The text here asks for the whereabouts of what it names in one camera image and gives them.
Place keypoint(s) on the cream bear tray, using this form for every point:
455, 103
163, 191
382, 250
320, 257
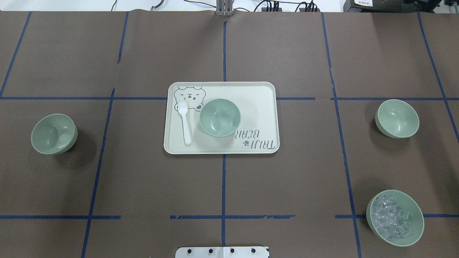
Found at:
258, 132

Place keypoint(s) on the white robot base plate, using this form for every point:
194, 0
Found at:
223, 252

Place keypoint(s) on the brown paper table cover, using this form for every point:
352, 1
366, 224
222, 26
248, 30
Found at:
118, 193

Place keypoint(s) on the clear ice cubes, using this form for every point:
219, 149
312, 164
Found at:
389, 219

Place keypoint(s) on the white plastic spoon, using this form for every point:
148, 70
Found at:
183, 111

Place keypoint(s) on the green bowl with ice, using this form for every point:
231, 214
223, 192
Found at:
416, 221

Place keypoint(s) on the aluminium camera post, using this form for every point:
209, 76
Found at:
224, 7

